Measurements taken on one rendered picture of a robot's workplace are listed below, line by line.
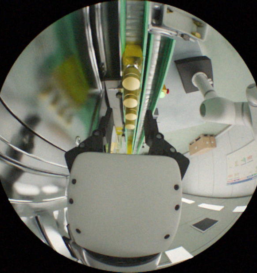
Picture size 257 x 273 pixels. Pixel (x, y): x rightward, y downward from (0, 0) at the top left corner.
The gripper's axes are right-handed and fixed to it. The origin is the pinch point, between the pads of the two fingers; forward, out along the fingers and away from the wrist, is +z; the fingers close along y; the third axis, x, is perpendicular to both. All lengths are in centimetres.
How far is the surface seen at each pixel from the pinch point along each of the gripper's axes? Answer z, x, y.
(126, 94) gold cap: 11.2, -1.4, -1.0
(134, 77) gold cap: 8.3, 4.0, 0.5
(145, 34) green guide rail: 25.3, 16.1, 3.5
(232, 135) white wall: 117, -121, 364
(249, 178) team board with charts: -62, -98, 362
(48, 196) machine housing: -12.2, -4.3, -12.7
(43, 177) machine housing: -9.2, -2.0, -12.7
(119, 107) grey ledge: 47, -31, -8
